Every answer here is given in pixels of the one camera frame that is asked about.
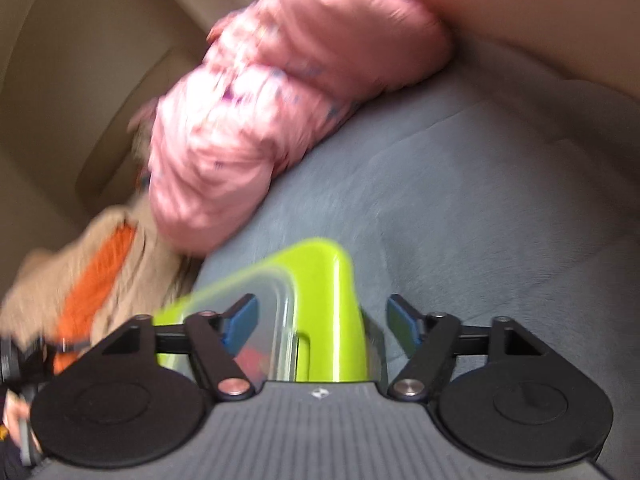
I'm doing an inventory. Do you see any beige orange jacket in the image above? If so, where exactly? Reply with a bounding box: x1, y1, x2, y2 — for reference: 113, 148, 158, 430
1, 200, 202, 374

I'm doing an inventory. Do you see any clear plastic container lid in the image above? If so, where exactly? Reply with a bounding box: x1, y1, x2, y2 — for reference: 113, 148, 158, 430
154, 266, 297, 388

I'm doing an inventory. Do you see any pink floral cloth bundle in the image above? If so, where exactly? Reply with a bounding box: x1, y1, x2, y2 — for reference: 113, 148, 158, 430
129, 0, 452, 255

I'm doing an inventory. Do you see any lime green plastic container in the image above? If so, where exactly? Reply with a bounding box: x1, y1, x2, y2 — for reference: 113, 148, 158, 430
152, 236, 386, 384

